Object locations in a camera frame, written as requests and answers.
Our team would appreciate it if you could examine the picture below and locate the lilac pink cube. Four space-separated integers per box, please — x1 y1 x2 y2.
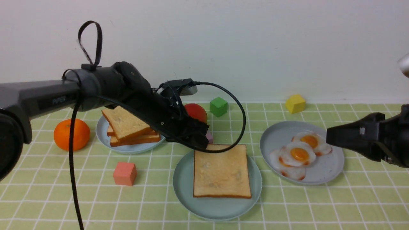
206 130 213 144

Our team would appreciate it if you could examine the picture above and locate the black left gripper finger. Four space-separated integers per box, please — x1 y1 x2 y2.
185 133 209 150

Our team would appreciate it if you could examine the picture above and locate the yellow cube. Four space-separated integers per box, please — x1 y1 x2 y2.
285 94 306 114

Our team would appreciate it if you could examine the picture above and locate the grey blue egg plate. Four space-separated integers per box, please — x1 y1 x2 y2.
259 121 345 185

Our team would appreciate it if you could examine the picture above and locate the light blue centre plate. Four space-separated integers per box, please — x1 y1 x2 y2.
173 150 262 221

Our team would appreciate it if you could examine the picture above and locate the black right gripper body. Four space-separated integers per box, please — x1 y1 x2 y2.
359 104 409 168

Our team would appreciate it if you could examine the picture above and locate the green checkered tablecloth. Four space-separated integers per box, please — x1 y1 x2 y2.
0 103 409 230

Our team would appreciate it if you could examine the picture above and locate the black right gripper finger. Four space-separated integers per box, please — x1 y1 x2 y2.
326 123 363 149

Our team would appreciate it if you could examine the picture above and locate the red apple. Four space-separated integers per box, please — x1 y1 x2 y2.
184 103 208 123

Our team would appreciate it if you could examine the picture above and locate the green cube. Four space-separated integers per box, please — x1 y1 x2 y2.
209 97 229 118

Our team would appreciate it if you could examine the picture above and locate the salmon pink cube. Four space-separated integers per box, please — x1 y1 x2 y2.
113 162 137 186

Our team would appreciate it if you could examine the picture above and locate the toast slice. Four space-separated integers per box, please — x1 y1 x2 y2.
107 125 157 136
193 144 252 199
110 133 161 147
101 106 152 141

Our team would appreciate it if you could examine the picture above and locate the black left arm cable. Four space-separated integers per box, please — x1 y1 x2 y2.
62 21 247 230

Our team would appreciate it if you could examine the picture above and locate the light blue bread plate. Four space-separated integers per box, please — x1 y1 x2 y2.
96 116 165 155

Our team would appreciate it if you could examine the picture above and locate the orange mandarin fruit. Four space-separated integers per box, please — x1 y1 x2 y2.
53 119 91 151

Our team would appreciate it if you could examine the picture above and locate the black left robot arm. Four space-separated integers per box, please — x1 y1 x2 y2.
0 62 209 179

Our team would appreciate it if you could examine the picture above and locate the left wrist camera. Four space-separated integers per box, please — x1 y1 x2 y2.
158 79 198 106

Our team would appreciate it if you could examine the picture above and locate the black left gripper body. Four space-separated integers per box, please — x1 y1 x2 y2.
127 91 209 145

